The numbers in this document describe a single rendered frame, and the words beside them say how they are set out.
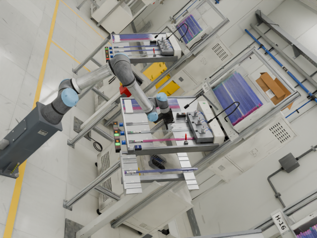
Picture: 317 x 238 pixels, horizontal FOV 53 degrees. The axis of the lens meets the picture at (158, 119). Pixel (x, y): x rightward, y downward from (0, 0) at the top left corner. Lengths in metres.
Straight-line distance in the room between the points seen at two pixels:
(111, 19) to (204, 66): 3.43
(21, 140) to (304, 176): 2.85
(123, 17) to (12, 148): 4.91
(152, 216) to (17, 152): 1.32
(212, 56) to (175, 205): 1.76
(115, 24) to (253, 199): 4.51
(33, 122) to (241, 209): 2.63
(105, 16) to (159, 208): 4.67
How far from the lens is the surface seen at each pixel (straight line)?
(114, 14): 6.82
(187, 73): 3.80
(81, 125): 3.57
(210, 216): 4.18
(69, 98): 2.12
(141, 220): 3.04
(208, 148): 2.52
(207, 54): 3.75
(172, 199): 2.88
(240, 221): 3.94
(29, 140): 2.31
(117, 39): 4.03
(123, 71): 2.06
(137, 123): 2.63
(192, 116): 2.68
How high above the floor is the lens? 1.72
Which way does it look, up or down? 17 degrees down
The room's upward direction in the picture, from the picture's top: 51 degrees clockwise
